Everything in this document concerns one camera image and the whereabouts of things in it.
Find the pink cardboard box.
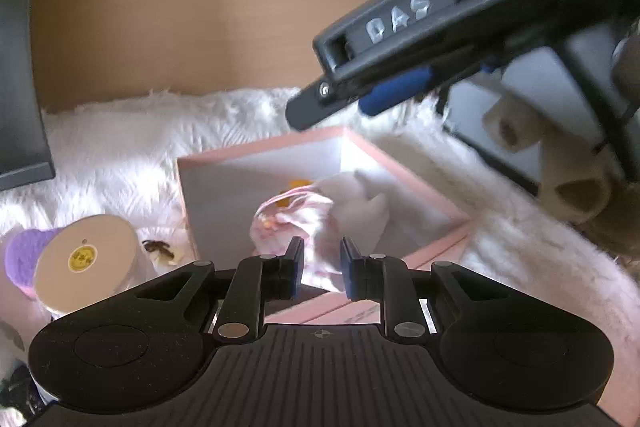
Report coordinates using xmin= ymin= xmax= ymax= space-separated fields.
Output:
xmin=176 ymin=127 xmax=473 ymax=325

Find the purple felt pad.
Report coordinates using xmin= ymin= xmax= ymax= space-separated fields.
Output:
xmin=0 ymin=228 xmax=66 ymax=304

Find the pink floral cloth pouch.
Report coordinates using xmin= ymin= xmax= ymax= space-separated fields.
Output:
xmin=250 ymin=187 xmax=337 ymax=293

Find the white cylinder container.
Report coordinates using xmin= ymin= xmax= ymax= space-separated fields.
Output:
xmin=33 ymin=214 xmax=153 ymax=320

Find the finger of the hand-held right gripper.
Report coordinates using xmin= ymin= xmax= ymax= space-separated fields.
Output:
xmin=285 ymin=66 xmax=434 ymax=132

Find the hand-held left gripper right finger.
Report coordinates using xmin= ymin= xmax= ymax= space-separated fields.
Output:
xmin=340 ymin=236 xmax=507 ymax=339

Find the black monitor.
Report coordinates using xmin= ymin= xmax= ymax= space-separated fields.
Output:
xmin=0 ymin=0 xmax=57 ymax=192

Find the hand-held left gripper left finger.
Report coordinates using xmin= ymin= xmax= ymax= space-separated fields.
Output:
xmin=131 ymin=236 xmax=306 ymax=345

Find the white fluffy blanket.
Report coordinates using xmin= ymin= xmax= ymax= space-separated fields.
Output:
xmin=0 ymin=88 xmax=640 ymax=427

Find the white plush toy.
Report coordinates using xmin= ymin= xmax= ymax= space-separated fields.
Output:
xmin=312 ymin=169 xmax=392 ymax=273

